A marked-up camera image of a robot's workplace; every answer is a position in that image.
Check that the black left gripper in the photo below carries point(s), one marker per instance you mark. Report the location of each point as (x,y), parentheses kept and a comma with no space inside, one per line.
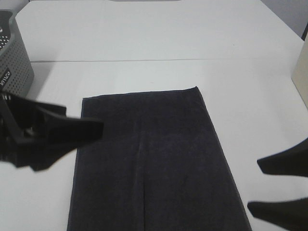
(36,134)

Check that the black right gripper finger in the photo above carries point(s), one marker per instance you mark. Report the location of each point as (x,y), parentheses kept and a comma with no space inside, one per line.
(287,214)
(293,161)

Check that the dark navy towel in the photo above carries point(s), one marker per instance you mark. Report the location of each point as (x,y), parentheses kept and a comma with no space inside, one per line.
(158,167)

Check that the grey perforated plastic basket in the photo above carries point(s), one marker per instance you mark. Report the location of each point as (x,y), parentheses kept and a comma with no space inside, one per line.
(16,72)

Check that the beige box at right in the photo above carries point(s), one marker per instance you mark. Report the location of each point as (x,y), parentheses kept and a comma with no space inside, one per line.
(300,73)

